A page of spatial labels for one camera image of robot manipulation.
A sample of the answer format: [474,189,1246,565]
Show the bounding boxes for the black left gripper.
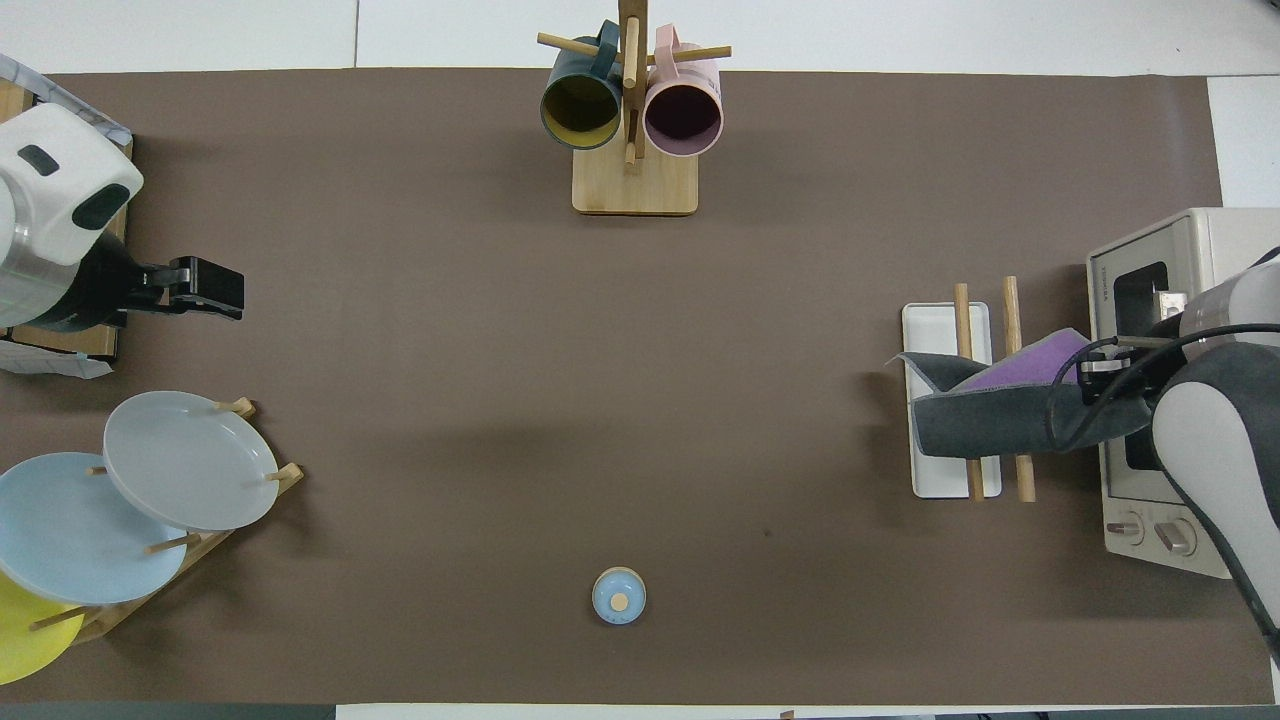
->
[60,240,245,333]

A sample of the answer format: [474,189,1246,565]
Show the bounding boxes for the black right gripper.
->
[1080,320,1186,396]

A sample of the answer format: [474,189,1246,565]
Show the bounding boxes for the purple and grey towel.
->
[888,328,1156,461]

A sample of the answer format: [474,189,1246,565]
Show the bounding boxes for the white towel rack wooden bars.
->
[901,276,1037,503]

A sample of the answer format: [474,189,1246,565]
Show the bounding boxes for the wooden plate rack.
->
[28,398,305,646]

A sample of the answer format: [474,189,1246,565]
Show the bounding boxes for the cream toaster oven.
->
[1086,207,1280,581]

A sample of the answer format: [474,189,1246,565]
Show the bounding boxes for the marble patterned sheet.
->
[0,52,133,379]

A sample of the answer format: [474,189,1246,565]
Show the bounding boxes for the grey plate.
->
[103,390,280,532]

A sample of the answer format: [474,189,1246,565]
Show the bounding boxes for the light blue plate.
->
[0,452,189,606]

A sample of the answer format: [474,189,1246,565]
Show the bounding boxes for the yellow plate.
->
[0,570,87,687]

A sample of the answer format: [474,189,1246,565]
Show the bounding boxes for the brown table mat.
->
[0,67,1276,706]

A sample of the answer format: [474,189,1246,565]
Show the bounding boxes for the dark teal mug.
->
[540,20,626,151]

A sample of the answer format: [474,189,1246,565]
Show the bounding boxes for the wooden mug tree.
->
[537,0,733,217]

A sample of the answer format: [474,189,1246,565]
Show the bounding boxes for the pink mug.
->
[643,25,724,158]

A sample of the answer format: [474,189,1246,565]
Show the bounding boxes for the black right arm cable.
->
[1045,322,1280,451]

